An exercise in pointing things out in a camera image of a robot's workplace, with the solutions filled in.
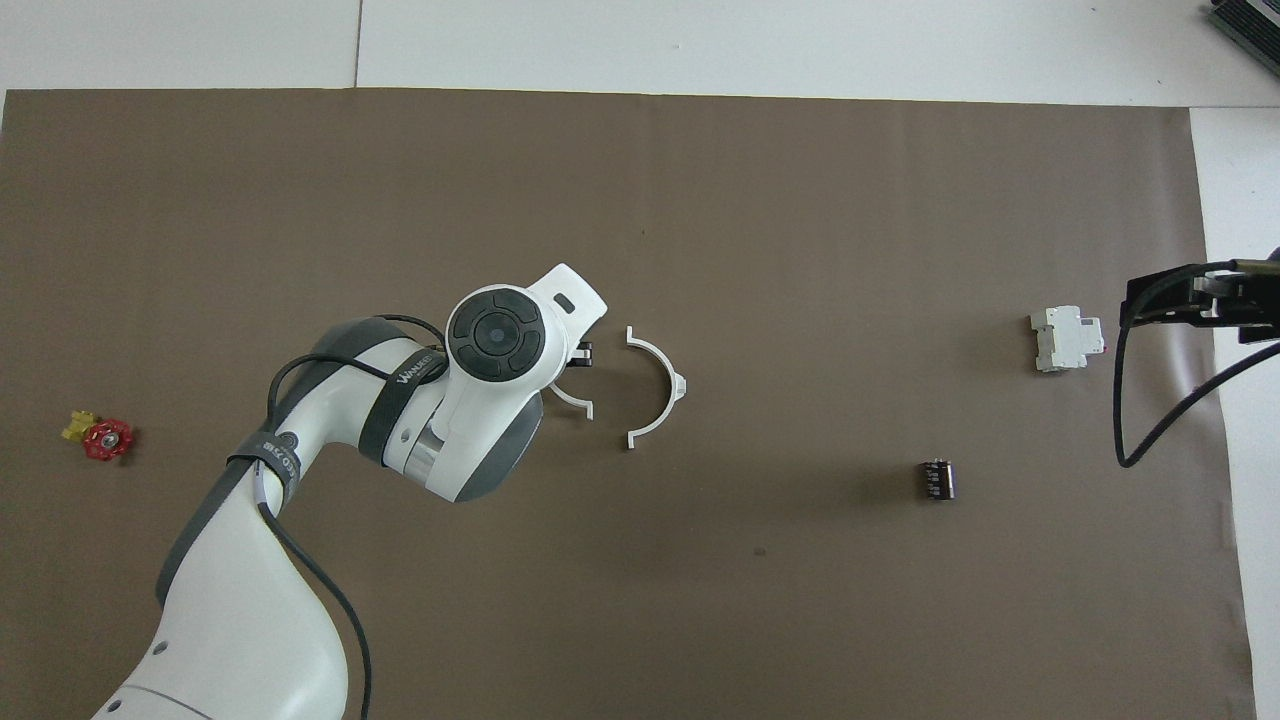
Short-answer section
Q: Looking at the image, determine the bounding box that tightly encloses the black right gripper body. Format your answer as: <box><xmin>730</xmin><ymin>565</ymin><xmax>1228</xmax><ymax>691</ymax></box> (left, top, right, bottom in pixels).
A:
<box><xmin>1205</xmin><ymin>256</ymin><xmax>1280</xmax><ymax>347</ymax></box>

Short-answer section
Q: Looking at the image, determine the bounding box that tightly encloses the white circuit breaker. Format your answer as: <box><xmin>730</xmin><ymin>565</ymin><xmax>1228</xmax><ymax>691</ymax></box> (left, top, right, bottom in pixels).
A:
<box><xmin>1030</xmin><ymin>305</ymin><xmax>1107</xmax><ymax>375</ymax></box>

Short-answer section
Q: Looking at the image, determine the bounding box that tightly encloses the brown paper table mat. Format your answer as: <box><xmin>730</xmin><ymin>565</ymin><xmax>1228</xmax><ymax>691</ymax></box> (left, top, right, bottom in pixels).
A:
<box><xmin>0</xmin><ymin>88</ymin><xmax>1259</xmax><ymax>720</ymax></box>

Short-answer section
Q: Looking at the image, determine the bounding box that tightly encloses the dark ribbed device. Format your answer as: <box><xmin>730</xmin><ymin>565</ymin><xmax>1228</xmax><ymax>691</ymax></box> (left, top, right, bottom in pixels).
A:
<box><xmin>1205</xmin><ymin>0</ymin><xmax>1280</xmax><ymax>53</ymax></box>

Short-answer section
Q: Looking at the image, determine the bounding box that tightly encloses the red handwheel yellow valve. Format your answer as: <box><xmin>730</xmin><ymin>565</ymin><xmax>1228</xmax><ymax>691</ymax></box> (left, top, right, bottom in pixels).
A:
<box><xmin>62</xmin><ymin>408</ymin><xmax>136</xmax><ymax>463</ymax></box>

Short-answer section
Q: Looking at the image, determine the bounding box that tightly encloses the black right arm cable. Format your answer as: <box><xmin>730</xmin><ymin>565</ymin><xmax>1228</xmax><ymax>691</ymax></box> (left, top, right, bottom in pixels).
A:
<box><xmin>1114</xmin><ymin>260</ymin><xmax>1280</xmax><ymax>470</ymax></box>

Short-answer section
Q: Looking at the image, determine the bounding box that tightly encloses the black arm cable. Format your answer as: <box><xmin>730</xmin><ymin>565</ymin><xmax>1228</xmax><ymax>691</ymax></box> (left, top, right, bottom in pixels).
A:
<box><xmin>1114</xmin><ymin>260</ymin><xmax>1280</xmax><ymax>470</ymax></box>
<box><xmin>264</xmin><ymin>314</ymin><xmax>449</xmax><ymax>720</ymax></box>

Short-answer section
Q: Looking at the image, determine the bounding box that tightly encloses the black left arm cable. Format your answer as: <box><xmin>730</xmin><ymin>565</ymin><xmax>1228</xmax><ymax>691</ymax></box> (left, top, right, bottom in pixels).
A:
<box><xmin>264</xmin><ymin>314</ymin><xmax>449</xmax><ymax>720</ymax></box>

